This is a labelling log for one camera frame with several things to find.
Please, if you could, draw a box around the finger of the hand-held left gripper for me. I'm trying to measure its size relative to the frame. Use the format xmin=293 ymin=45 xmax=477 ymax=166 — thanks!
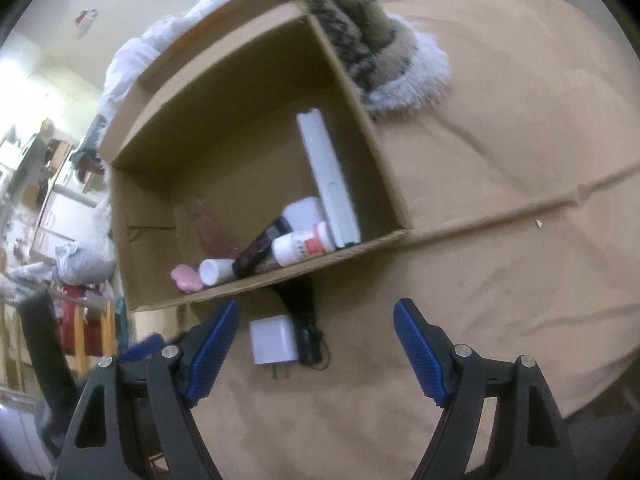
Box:
xmin=120 ymin=334 xmax=164 ymax=366

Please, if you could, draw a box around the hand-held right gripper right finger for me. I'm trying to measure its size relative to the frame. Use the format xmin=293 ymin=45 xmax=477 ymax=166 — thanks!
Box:
xmin=392 ymin=298 xmax=586 ymax=480

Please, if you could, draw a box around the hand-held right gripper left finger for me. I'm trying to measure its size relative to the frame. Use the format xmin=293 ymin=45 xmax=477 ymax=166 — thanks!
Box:
xmin=55 ymin=299 xmax=241 ymax=480

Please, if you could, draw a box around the white charger plug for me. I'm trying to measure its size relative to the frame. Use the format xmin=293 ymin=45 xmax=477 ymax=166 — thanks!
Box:
xmin=249 ymin=314 xmax=300 ymax=382

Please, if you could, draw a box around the small white bottle red label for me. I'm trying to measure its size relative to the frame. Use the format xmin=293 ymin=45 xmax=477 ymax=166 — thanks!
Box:
xmin=271 ymin=222 xmax=337 ymax=269

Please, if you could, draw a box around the cardboard box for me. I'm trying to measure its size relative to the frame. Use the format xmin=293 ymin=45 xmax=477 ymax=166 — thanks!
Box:
xmin=97 ymin=0 xmax=414 ymax=314

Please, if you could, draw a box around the red item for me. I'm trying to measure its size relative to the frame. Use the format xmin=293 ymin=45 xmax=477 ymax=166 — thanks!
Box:
xmin=59 ymin=285 xmax=110 ymax=357

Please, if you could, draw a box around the pink soft item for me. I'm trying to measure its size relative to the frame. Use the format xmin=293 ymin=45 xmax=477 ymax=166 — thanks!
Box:
xmin=170 ymin=265 xmax=204 ymax=294

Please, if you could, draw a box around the grey plastic bag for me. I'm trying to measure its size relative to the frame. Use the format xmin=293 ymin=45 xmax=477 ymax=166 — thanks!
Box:
xmin=52 ymin=240 xmax=117 ymax=287

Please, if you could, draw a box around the black tube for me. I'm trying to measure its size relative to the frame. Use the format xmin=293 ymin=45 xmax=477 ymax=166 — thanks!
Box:
xmin=232 ymin=217 xmax=294 ymax=282

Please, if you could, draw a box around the clear plastic item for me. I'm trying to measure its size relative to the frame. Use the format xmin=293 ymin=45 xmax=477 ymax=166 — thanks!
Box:
xmin=187 ymin=197 xmax=242 ymax=262

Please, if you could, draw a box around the white earbud case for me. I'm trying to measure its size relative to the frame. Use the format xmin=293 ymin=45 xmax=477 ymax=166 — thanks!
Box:
xmin=282 ymin=197 xmax=327 ymax=236

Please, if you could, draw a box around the beige bed sheet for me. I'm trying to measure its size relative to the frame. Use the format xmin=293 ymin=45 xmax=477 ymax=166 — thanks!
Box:
xmin=115 ymin=0 xmax=640 ymax=480

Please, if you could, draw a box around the long white box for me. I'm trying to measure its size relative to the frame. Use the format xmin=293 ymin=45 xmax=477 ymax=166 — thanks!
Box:
xmin=296 ymin=108 xmax=362 ymax=251

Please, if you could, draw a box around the white duvet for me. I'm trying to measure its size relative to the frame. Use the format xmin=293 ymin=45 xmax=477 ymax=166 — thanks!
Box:
xmin=97 ymin=0 xmax=382 ymax=117

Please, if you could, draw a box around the furry black patterned blanket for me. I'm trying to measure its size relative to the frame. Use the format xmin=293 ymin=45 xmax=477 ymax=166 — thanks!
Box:
xmin=299 ymin=0 xmax=452 ymax=117

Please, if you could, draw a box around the black strap item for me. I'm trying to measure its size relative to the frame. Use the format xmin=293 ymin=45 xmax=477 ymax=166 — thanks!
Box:
xmin=276 ymin=280 xmax=332 ymax=372

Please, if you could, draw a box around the dark upright post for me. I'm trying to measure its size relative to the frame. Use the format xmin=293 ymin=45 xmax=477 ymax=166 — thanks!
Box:
xmin=19 ymin=289 xmax=77 ymax=457

